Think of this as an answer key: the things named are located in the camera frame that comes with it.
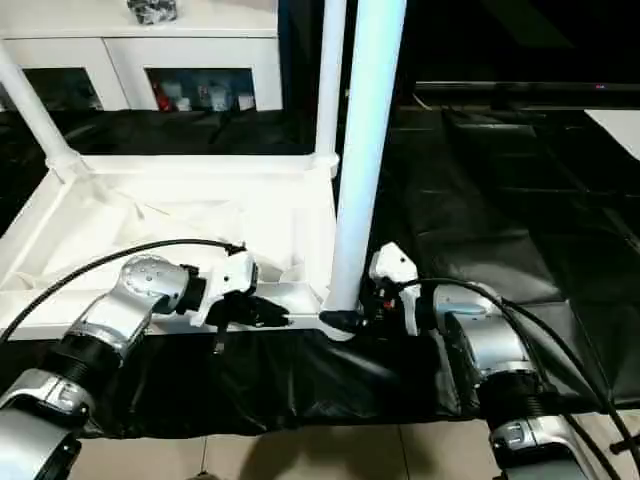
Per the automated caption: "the white plastic table top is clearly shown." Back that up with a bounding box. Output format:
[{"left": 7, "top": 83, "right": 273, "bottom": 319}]
[{"left": 0, "top": 152, "right": 369, "bottom": 344}]

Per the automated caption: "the black work mat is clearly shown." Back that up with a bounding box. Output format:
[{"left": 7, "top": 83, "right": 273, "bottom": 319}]
[{"left": 0, "top": 107, "right": 640, "bottom": 439}]

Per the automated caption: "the long black metal bar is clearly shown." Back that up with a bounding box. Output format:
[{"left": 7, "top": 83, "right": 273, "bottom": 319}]
[{"left": 413, "top": 81, "right": 640, "bottom": 109}]

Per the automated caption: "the black floor stand leg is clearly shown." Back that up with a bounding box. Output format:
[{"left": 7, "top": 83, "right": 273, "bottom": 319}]
[{"left": 609, "top": 434, "right": 640, "bottom": 454}]

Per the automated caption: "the white flat sheet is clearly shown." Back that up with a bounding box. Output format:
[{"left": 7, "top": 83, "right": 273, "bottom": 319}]
[{"left": 584, "top": 108, "right": 640, "bottom": 161}]

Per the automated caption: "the white cabinet with glass doors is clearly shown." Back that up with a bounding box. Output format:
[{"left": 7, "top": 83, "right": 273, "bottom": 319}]
[{"left": 0, "top": 0, "right": 284, "bottom": 112}]

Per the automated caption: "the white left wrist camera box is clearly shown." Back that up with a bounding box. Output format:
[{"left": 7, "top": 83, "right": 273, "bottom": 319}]
[{"left": 192, "top": 247, "right": 261, "bottom": 331}]

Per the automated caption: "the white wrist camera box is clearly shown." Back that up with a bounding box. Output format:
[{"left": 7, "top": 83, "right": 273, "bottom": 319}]
[
  {"left": 368, "top": 242, "right": 421, "bottom": 336},
  {"left": 192, "top": 247, "right": 261, "bottom": 331}
]

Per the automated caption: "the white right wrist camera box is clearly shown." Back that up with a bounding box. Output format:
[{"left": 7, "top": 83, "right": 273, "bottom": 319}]
[{"left": 368, "top": 242, "right": 421, "bottom": 336}]

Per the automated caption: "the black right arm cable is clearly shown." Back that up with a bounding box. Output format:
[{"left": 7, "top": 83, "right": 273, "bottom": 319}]
[{"left": 399, "top": 277, "right": 640, "bottom": 480}]

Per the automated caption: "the black cable bundle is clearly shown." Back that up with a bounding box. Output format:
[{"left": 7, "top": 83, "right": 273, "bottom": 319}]
[{"left": 126, "top": 0, "right": 180, "bottom": 26}]

